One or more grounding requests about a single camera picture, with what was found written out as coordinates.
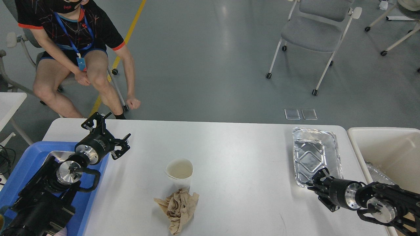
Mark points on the white plastic bin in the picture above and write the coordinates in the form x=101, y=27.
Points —
x=393, y=151

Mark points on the white side table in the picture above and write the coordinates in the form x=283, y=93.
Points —
x=9, y=104

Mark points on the blue plastic tray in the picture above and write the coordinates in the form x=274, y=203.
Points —
x=28, y=165

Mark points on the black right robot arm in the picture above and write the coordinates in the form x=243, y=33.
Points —
x=378, y=203

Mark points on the white paper cup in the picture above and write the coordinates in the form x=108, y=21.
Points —
x=180, y=172

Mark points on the floor outlet cover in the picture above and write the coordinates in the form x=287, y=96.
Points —
x=292, y=114
x=309, y=114

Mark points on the grey office chair right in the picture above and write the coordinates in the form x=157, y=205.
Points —
x=316, y=35

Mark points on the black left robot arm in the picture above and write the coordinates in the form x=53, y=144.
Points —
x=44, y=205

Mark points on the stainless steel tray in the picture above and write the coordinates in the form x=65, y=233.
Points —
x=59, y=156

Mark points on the aluminium foil tray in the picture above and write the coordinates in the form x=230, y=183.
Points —
x=313, y=150

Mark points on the crumpled brown paper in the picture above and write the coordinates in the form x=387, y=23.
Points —
x=179, y=207

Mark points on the person in patterned shirt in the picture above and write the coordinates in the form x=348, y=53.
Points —
x=75, y=35

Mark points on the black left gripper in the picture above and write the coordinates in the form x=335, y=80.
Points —
x=100, y=141

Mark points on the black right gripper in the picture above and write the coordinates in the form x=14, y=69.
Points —
x=335, y=193

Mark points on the floor outlet cover right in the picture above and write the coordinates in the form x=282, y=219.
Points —
x=309, y=114

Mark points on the floor outlet cover left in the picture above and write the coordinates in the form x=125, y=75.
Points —
x=292, y=114

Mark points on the white chair far right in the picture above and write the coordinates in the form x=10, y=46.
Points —
x=398, y=12

